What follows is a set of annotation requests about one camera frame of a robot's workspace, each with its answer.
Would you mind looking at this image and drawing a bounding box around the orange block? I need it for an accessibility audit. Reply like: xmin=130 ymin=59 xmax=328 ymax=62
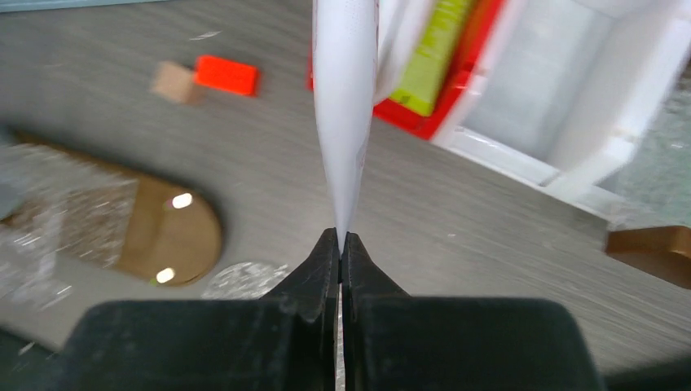
xmin=195 ymin=55 xmax=261 ymax=96

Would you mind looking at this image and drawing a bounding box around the white plastic bin left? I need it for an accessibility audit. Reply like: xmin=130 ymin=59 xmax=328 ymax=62
xmin=431 ymin=1 xmax=690 ymax=218

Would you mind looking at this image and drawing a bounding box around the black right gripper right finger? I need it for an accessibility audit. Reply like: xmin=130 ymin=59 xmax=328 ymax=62
xmin=341 ymin=233 xmax=605 ymax=390

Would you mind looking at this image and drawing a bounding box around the white toothpaste tube red cap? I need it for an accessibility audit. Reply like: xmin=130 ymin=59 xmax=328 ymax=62
xmin=312 ymin=0 xmax=378 ymax=243

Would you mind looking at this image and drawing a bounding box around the clear textured oval tray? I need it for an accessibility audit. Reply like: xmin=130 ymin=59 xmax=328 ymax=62
xmin=201 ymin=261 xmax=290 ymax=300

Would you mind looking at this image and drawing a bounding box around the clear textured acrylic holder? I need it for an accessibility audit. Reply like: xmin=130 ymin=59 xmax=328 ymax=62
xmin=1 ymin=144 xmax=138 ymax=309

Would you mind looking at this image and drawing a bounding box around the brown wooden holder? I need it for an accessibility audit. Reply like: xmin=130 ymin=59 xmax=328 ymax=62
xmin=605 ymin=226 xmax=690 ymax=289

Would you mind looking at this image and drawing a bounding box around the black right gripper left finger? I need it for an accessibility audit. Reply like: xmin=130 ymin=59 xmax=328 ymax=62
xmin=54 ymin=228 xmax=338 ymax=390

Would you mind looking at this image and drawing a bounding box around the yellow-green toothpaste tube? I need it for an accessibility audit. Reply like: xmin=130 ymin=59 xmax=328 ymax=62
xmin=390 ymin=0 xmax=476 ymax=116

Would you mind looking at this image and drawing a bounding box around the oval wooden tray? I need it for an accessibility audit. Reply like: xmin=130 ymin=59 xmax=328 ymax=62
xmin=13 ymin=131 xmax=224 ymax=287

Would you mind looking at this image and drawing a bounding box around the red plastic bin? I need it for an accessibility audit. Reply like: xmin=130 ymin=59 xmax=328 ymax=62
xmin=307 ymin=0 xmax=508 ymax=143

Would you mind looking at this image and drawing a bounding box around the small wooden cube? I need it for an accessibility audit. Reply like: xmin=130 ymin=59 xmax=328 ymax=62
xmin=150 ymin=61 xmax=204 ymax=105

